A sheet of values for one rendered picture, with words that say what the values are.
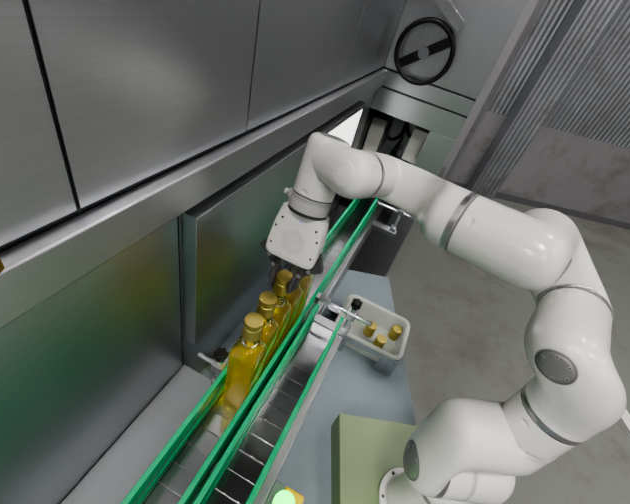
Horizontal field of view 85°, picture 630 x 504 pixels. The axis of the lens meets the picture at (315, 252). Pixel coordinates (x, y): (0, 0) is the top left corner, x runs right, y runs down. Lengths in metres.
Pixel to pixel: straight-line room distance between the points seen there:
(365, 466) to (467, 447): 0.41
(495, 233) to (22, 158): 0.48
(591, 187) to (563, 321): 4.79
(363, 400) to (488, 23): 1.28
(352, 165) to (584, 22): 3.75
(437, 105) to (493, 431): 1.22
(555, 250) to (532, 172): 4.31
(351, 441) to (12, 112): 0.84
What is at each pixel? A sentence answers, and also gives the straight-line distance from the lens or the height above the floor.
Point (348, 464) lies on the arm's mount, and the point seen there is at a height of 0.82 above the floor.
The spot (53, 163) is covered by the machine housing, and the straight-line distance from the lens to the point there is 0.40.
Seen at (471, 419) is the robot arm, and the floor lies 1.24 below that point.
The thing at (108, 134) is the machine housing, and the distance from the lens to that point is 0.43.
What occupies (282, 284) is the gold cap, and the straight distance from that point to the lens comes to 0.68.
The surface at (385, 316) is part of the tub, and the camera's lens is 1.19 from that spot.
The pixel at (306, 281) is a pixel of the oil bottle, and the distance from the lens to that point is 0.81.
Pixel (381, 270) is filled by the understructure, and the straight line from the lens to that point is 1.90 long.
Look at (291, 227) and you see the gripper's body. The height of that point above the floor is 1.29.
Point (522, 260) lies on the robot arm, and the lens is 0.45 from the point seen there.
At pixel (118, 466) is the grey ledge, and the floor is 0.88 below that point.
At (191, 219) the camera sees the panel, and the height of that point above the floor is 1.31.
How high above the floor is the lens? 1.65
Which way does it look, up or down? 39 degrees down
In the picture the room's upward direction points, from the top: 17 degrees clockwise
